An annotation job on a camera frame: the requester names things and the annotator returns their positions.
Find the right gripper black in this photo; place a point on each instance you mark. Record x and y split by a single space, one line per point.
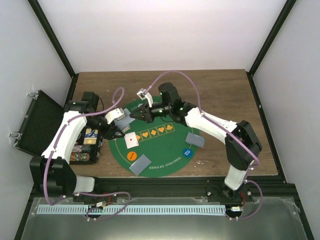
148 117

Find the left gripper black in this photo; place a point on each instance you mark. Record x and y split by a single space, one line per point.
108 135

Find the blue patterned card deck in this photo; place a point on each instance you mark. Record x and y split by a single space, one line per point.
124 123

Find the ace of diamonds card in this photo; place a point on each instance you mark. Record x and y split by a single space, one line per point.
131 140

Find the orange big blind button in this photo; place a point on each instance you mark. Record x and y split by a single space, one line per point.
132 156

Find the dealt cards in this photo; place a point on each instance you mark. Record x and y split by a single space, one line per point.
194 139
140 165

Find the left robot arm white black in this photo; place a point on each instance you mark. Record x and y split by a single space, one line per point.
51 171

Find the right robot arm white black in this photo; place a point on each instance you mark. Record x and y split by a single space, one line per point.
241 142

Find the black poker chip case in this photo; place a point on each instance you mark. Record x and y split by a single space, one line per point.
87 148

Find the round green poker mat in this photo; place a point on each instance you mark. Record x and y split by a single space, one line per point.
162 141

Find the light blue slotted strip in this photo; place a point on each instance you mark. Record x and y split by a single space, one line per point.
78 209

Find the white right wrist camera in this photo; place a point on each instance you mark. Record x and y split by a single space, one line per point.
144 95

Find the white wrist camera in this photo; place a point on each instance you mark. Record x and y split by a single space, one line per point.
144 95
115 114

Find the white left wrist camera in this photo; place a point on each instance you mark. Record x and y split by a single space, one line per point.
115 114

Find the black mounting rail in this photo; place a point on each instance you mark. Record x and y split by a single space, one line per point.
195 187

